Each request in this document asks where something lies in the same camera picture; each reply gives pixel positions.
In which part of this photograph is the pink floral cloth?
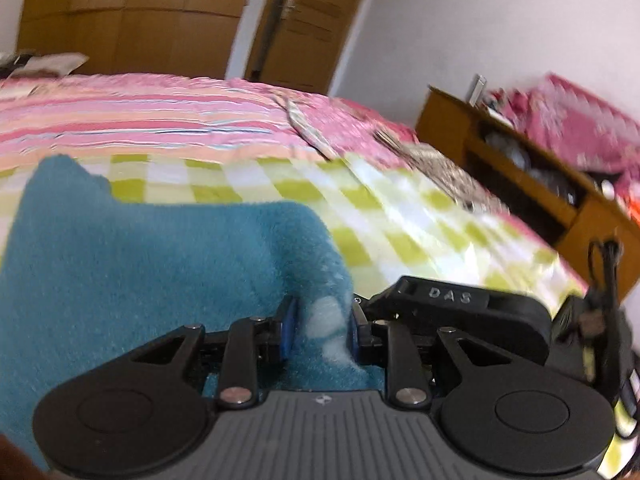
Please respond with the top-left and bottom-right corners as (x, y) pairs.
(492, 74), (640, 198)

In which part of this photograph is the teal knit sweater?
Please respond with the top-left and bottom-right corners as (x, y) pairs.
(0, 154), (386, 461)

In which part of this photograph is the grey folded cloth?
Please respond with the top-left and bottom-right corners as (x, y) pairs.
(0, 51), (90, 80)

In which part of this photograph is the wooden door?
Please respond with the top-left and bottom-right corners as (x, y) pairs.
(245, 0), (382, 95)

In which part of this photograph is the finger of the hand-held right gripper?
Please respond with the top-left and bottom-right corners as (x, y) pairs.
(352, 275), (551, 367)

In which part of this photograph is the wooden wardrobe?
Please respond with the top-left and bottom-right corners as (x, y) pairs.
(17, 0), (262, 81)

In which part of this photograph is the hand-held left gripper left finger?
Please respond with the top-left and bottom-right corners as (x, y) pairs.
(130, 296), (302, 408)

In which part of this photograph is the metal cylinder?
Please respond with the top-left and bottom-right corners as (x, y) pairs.
(467, 74), (488, 107)

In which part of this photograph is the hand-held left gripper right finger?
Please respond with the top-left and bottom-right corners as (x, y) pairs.
(347, 300), (496, 410)

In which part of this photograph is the wooden cabinet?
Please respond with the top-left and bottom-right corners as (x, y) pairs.
(415, 85), (640, 306)

